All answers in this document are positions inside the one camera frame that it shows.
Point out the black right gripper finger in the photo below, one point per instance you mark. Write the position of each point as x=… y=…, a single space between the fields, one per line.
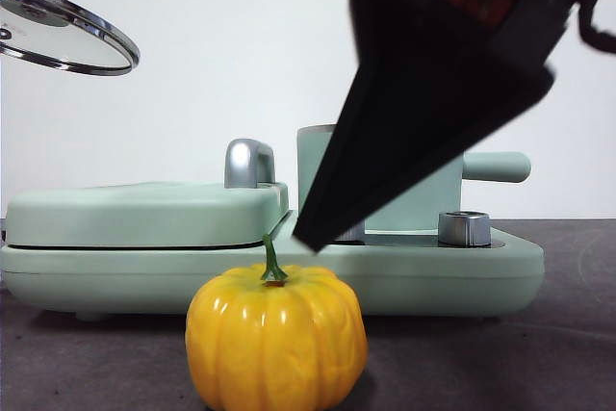
x=409 y=141

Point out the glass lid with green knob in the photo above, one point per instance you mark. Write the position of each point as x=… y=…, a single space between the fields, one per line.
x=67 y=31

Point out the yellow toy pumpkin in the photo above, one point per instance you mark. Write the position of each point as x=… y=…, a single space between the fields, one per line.
x=274 y=334

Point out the silver control knob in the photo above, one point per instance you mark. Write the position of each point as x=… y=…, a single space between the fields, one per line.
x=353 y=234
x=463 y=229

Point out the mint green breakfast machine base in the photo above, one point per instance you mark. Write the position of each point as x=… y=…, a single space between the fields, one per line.
x=433 y=281

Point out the mint green griddle cover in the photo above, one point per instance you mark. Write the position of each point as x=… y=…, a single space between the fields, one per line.
x=144 y=218

